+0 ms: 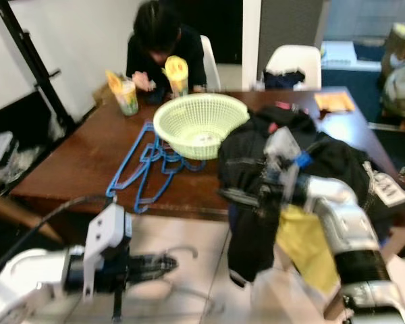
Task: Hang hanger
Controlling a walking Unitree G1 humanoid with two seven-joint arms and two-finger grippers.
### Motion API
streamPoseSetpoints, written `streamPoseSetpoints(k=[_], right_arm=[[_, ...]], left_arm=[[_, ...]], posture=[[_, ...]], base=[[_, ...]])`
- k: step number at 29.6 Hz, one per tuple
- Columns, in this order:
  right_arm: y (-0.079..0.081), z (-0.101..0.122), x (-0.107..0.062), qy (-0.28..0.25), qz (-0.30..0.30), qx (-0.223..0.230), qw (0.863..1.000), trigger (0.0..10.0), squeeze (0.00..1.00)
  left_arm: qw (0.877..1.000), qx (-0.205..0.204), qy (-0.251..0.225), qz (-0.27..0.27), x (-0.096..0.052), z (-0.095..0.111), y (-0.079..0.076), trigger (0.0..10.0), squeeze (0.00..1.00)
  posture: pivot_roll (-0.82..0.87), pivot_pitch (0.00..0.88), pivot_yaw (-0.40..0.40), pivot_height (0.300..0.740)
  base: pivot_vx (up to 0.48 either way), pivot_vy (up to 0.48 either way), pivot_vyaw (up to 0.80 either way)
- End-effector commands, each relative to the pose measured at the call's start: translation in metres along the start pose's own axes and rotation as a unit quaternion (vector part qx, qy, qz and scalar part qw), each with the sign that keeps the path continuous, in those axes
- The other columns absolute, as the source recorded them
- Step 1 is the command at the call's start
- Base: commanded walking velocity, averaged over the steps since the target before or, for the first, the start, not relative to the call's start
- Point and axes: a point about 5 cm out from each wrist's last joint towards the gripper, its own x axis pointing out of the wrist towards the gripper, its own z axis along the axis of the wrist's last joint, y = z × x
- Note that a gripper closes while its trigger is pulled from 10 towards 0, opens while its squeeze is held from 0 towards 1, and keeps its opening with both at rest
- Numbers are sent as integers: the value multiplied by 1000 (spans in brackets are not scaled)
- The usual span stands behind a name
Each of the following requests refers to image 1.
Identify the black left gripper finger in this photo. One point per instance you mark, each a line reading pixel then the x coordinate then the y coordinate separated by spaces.
pixel 158 258
pixel 157 271

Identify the black garment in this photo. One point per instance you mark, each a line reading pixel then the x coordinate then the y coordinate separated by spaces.
pixel 250 155

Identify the yellow garment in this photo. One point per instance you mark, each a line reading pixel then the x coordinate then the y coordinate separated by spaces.
pixel 307 246

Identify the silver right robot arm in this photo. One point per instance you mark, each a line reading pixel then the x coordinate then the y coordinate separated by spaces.
pixel 351 223

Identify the heap of blue hangers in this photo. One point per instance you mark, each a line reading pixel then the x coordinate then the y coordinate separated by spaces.
pixel 152 154

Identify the light green plastic basket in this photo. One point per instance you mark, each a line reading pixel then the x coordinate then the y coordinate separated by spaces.
pixel 199 118

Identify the cup noodles orange lid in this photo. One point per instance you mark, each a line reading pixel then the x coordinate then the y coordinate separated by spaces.
pixel 127 100

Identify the cup noodles yellow lid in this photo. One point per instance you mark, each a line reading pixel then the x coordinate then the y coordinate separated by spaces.
pixel 176 67

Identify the person in black shirt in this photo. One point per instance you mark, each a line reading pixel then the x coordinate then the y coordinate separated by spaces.
pixel 148 61

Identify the white plastic chair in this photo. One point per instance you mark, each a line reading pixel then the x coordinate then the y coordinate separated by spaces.
pixel 211 64
pixel 293 59

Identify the orange paper packet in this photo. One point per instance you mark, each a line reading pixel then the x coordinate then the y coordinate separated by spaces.
pixel 334 102

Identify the black metal pole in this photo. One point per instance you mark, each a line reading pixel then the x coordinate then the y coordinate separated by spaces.
pixel 28 54

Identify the white label tag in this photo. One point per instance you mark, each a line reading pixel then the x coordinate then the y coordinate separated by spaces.
pixel 389 189

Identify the grey green plastic bag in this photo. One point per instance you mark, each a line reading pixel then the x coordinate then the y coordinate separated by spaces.
pixel 403 88

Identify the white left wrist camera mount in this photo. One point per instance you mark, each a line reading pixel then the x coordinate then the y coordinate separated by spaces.
pixel 111 226

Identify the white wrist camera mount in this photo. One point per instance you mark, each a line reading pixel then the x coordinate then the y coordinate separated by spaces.
pixel 111 226
pixel 283 145

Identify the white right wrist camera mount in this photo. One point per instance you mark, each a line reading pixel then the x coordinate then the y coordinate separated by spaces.
pixel 283 145

